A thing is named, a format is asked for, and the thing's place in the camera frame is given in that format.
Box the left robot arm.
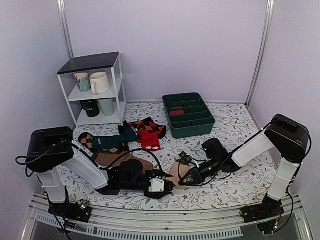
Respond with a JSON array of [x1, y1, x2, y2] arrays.
[[25, 127, 175, 217]]

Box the pale green mug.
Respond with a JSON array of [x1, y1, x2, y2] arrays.
[[98, 98, 115, 117]]

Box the brown argyle sock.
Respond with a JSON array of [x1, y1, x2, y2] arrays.
[[78, 132, 129, 154]]

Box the right aluminium corner post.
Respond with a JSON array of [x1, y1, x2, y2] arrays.
[[245, 0, 275, 108]]

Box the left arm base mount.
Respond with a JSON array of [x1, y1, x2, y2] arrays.
[[48, 201, 92, 223]]

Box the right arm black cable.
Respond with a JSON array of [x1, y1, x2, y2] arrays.
[[177, 119, 313, 188]]

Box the left aluminium corner post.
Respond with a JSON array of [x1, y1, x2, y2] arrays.
[[56, 0, 74, 59]]

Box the red rolled sock in tray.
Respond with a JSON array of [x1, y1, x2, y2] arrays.
[[168, 106, 185, 116]]

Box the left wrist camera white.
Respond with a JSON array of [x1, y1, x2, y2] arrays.
[[148, 178, 165, 193]]

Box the white shelf unit black top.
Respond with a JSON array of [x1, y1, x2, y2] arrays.
[[57, 52, 127, 128]]

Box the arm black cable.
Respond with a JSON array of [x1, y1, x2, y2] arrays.
[[177, 119, 313, 188], [15, 148, 173, 179]]

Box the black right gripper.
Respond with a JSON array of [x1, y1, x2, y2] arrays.
[[180, 158, 221, 187]]

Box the dark green sock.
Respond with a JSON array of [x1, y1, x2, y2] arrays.
[[91, 127, 141, 150]]

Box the beige striped sock pair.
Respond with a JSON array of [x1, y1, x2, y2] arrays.
[[162, 159, 193, 191]]

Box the brown tan sock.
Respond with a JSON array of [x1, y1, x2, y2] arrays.
[[92, 152, 154, 173]]

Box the black orange argyle sock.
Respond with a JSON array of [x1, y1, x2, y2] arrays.
[[118, 117, 167, 139]]

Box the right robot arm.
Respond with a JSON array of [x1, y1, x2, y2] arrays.
[[178, 114, 312, 218]]

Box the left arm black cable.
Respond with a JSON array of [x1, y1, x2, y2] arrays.
[[15, 148, 173, 179]]

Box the black mug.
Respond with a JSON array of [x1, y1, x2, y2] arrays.
[[80, 99, 100, 118]]

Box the teal patterned mug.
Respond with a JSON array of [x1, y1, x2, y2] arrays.
[[73, 71, 91, 93]]

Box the red santa sock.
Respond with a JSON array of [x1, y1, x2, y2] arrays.
[[137, 129, 161, 152]]

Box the cream white mug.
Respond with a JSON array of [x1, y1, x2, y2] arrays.
[[89, 72, 110, 95]]

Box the aluminium corner post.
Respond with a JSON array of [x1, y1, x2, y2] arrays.
[[245, 0, 275, 108], [56, 0, 74, 59]]

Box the aluminium front rail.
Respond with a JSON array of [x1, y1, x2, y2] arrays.
[[20, 190, 316, 240]]

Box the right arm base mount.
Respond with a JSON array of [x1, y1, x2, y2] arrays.
[[239, 200, 285, 223]]

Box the green divided organizer tray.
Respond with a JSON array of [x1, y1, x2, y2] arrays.
[[162, 92, 216, 139]]

